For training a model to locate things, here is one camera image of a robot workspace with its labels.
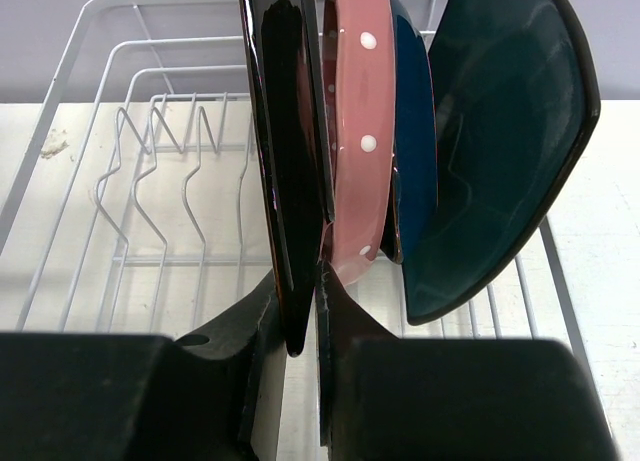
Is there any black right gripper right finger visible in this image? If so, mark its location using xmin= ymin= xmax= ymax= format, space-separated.
xmin=316 ymin=262 xmax=618 ymax=460

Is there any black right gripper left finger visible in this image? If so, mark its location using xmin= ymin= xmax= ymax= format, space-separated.
xmin=1 ymin=275 xmax=285 ymax=460

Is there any dark blue leaf plate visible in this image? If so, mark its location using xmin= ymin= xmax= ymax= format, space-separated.
xmin=380 ymin=0 xmax=438 ymax=264

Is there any teal leaf-shaped plate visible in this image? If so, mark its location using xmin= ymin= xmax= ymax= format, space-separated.
xmin=402 ymin=0 xmax=601 ymax=325

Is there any cream floral square plate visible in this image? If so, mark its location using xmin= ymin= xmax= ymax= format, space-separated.
xmin=239 ymin=0 xmax=335 ymax=357

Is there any pink polka dot plate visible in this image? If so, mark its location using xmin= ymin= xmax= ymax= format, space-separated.
xmin=322 ymin=0 xmax=396 ymax=285

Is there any white wire dish rack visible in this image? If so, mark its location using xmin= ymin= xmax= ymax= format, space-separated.
xmin=0 ymin=0 xmax=591 ymax=362

